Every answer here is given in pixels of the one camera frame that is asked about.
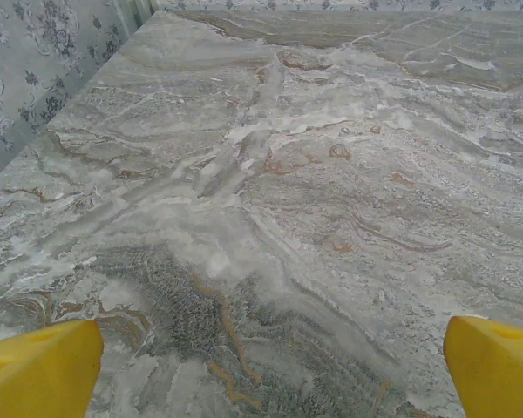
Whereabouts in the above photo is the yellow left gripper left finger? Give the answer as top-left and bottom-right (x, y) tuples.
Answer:
(0, 320), (105, 418)

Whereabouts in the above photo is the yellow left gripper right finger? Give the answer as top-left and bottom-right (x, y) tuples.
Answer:
(443, 316), (523, 418)

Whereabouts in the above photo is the aluminium frame corner post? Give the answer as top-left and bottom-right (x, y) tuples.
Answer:
(118, 0), (160, 43)

